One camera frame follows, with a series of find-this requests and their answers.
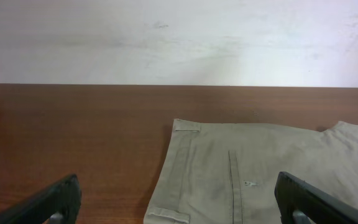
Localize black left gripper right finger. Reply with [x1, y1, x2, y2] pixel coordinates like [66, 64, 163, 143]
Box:
[274, 172, 358, 224]

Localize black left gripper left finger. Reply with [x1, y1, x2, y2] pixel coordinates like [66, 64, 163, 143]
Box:
[0, 174, 81, 224]

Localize khaki shorts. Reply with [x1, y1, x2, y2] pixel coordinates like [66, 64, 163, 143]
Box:
[144, 119, 358, 224]

